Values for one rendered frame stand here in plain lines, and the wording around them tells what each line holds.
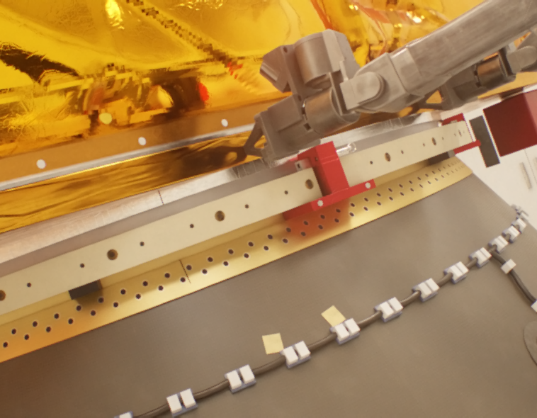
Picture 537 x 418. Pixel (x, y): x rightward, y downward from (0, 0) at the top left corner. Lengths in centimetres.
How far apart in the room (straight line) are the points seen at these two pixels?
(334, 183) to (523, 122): 102
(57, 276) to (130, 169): 17
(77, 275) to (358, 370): 39
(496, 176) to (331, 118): 830
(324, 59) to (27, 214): 42
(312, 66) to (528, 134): 113
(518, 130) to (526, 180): 701
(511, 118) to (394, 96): 114
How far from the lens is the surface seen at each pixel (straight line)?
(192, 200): 106
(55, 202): 90
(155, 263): 105
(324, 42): 98
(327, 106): 96
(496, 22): 90
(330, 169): 108
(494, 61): 139
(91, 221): 104
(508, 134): 205
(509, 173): 916
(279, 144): 101
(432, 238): 121
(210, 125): 107
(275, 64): 101
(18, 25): 90
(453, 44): 91
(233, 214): 102
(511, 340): 117
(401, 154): 122
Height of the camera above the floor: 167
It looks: 2 degrees up
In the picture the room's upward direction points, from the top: 20 degrees counter-clockwise
